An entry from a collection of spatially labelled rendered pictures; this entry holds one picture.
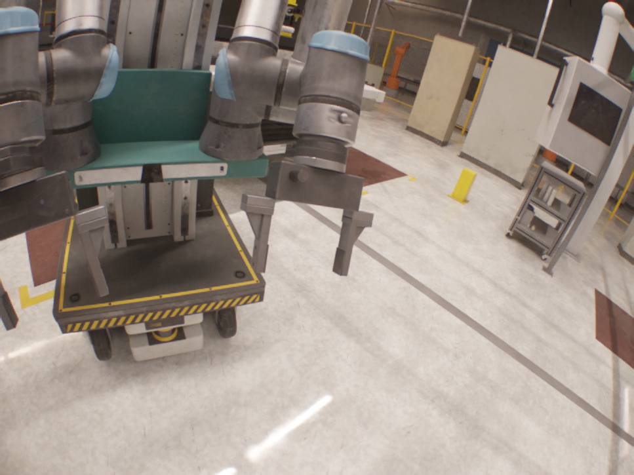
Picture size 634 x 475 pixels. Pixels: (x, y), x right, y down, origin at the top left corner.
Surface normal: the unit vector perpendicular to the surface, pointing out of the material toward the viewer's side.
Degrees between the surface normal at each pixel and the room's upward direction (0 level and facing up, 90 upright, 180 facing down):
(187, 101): 90
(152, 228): 90
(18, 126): 67
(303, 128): 74
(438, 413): 0
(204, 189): 90
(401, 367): 0
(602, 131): 85
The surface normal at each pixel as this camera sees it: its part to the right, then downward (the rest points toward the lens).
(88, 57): 0.79, 0.16
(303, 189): 0.44, 0.20
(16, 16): 0.93, -0.04
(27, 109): 0.99, -0.08
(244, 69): 0.18, 0.22
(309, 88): -0.62, 0.00
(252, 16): -0.12, 0.18
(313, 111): -0.40, 0.06
